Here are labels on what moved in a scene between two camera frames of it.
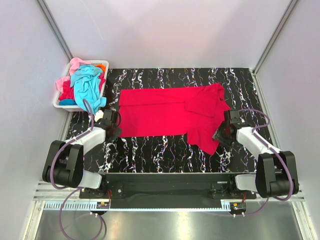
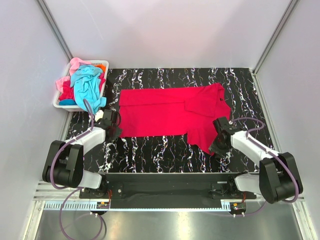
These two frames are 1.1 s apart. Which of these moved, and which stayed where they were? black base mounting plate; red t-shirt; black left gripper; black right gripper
Moved: black right gripper
Stayed: red t-shirt; black base mounting plate; black left gripper
